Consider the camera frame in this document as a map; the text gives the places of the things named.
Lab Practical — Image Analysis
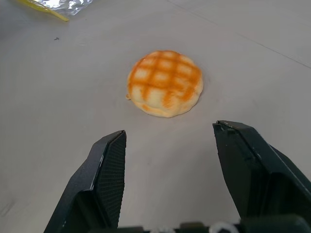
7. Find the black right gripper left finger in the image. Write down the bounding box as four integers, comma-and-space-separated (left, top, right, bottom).
44, 130, 128, 233

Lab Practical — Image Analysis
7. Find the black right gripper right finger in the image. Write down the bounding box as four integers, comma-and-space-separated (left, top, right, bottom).
212, 120, 311, 223

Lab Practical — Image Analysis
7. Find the round orange-grid bun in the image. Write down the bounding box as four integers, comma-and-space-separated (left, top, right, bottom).
125, 50, 204, 119

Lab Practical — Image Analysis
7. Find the clear yellow zip bag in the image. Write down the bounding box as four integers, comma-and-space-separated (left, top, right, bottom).
14, 0, 94, 22

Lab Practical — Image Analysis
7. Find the beige table cover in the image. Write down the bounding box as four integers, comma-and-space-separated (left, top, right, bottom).
0, 0, 311, 233

